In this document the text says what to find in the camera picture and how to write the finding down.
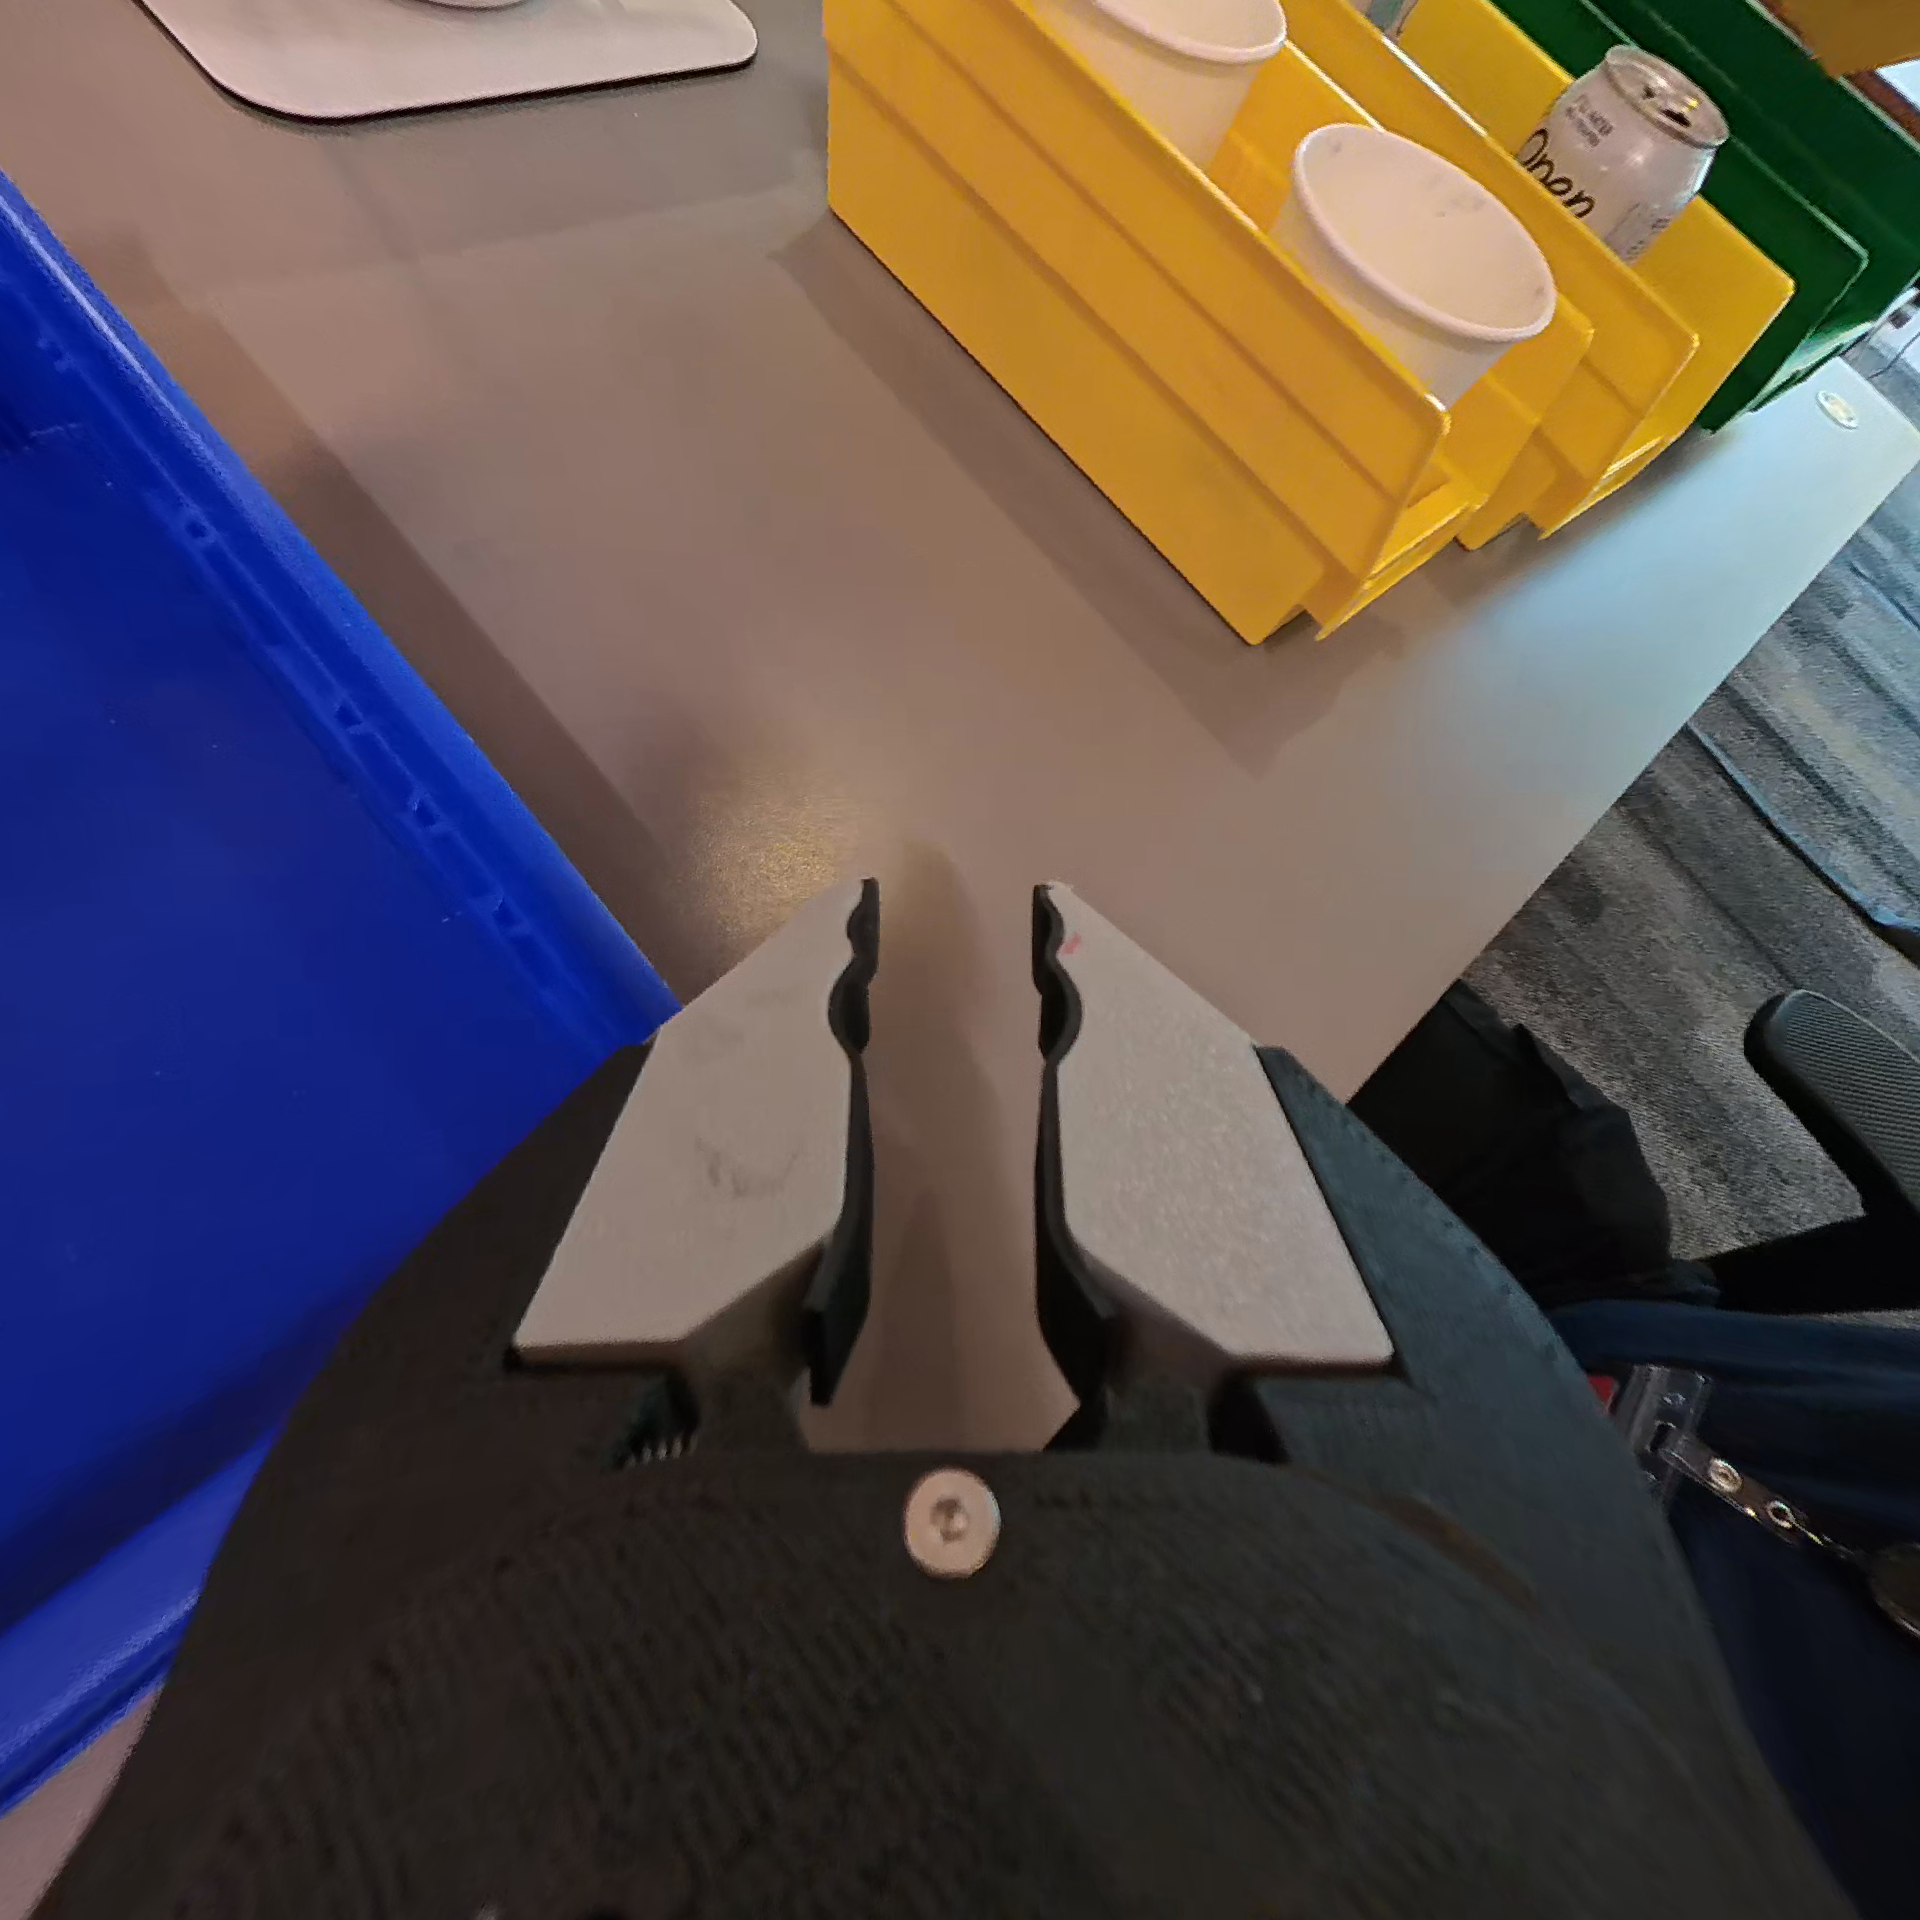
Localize blue plastic bin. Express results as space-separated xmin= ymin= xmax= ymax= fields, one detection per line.
xmin=0 ymin=171 xmax=682 ymax=1821

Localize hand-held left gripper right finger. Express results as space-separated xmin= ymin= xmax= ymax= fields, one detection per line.
xmin=1031 ymin=882 xmax=1402 ymax=1455

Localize black chair armrest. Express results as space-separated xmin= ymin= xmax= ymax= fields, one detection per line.
xmin=1746 ymin=988 xmax=1920 ymax=1221

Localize yellow plastic bin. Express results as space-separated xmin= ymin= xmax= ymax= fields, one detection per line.
xmin=1402 ymin=0 xmax=1797 ymax=542
xmin=1282 ymin=0 xmax=1703 ymax=554
xmin=823 ymin=0 xmax=1598 ymax=651

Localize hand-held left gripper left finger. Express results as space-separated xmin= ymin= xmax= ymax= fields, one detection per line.
xmin=513 ymin=875 xmax=881 ymax=1408

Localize person's dark pants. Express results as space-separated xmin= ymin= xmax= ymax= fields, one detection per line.
xmin=1348 ymin=980 xmax=1723 ymax=1308

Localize white paper cup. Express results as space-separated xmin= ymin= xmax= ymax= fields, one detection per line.
xmin=1267 ymin=122 xmax=1560 ymax=409
xmin=1033 ymin=0 xmax=1291 ymax=169

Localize white table mat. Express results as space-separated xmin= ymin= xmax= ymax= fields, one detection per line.
xmin=139 ymin=0 xmax=762 ymax=121

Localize green plastic bin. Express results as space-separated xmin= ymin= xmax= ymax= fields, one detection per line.
xmin=1591 ymin=0 xmax=1920 ymax=395
xmin=1498 ymin=0 xmax=1876 ymax=432

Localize badge holder clip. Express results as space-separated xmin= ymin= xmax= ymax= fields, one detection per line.
xmin=1602 ymin=1361 xmax=1920 ymax=1639

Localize white drink can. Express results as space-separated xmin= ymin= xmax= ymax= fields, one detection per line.
xmin=1511 ymin=44 xmax=1732 ymax=266

